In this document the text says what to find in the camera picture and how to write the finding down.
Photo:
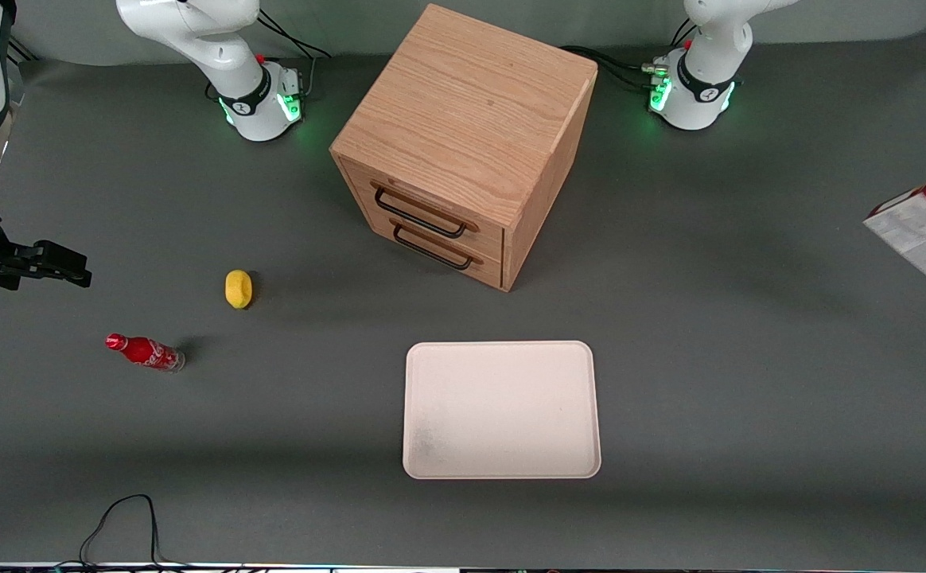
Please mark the wooden drawer front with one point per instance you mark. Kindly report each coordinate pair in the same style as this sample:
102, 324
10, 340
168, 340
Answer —
487, 267
479, 239

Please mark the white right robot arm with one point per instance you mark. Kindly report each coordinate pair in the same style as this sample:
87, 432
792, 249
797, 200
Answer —
248, 103

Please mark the red cookie box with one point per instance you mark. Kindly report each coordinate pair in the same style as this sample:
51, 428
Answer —
924, 231

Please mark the beige plastic tray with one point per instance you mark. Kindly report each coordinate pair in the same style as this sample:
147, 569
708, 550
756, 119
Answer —
503, 410

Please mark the wooden two-drawer cabinet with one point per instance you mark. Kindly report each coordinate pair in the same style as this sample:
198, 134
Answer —
471, 103

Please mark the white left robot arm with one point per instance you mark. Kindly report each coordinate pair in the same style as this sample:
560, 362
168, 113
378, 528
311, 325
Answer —
702, 95

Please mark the yellow lemon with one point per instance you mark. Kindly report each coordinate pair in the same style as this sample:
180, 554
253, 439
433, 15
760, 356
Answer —
239, 289

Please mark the red cola bottle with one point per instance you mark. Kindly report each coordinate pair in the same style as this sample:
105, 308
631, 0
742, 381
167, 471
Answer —
145, 352

